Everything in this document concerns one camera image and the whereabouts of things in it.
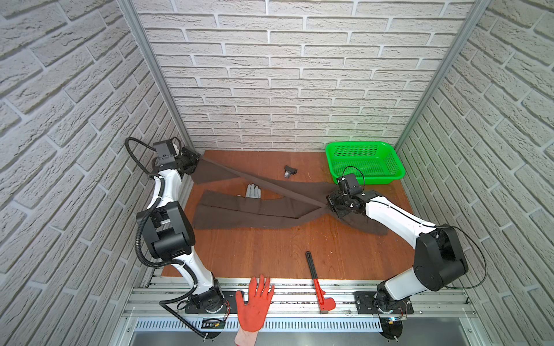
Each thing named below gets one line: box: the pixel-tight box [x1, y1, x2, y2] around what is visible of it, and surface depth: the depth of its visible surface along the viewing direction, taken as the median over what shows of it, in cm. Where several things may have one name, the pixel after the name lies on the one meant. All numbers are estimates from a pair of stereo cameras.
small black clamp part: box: [284, 165, 298, 179], surface depth 112 cm
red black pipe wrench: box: [305, 250, 337, 315], surface depth 76 cm
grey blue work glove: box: [236, 183, 262, 199], surface depth 103 cm
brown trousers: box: [191, 157, 389, 236], surface depth 96 cm
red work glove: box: [233, 273, 275, 346], surface depth 72 cm
